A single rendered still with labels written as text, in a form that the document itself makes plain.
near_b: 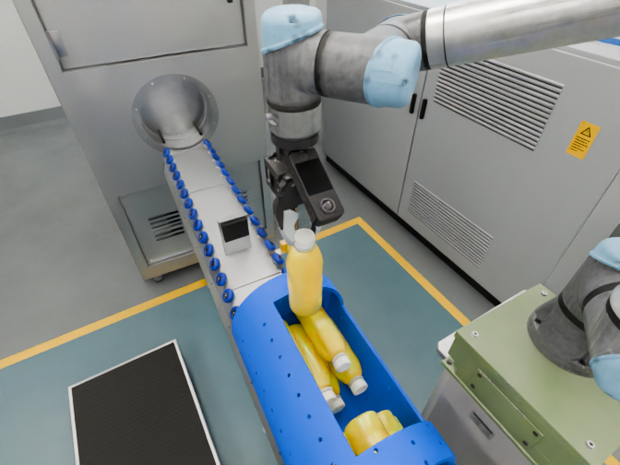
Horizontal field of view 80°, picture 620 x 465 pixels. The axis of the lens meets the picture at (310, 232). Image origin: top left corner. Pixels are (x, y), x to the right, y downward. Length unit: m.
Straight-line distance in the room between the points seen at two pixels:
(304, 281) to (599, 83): 1.46
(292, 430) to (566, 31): 0.71
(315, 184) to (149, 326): 2.02
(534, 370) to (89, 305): 2.43
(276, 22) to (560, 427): 0.71
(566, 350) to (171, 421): 1.60
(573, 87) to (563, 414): 1.40
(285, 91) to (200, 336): 1.94
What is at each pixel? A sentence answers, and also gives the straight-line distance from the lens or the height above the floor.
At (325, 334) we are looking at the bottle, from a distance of 0.89.
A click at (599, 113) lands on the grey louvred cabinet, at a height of 1.26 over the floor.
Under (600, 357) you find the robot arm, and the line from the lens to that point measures 0.63.
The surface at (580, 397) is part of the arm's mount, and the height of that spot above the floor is 1.27.
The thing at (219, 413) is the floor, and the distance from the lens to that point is 2.08.
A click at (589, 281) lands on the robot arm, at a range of 0.73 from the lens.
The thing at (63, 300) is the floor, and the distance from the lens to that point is 2.83.
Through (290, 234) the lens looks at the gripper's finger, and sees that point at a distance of 0.63.
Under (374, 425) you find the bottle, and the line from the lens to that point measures 0.76.
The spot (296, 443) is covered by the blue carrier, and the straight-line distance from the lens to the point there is 0.75.
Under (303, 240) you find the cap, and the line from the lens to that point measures 0.65.
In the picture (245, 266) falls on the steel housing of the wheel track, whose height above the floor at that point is 0.93.
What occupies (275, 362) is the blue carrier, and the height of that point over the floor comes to 1.20.
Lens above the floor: 1.89
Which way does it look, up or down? 43 degrees down
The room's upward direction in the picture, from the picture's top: straight up
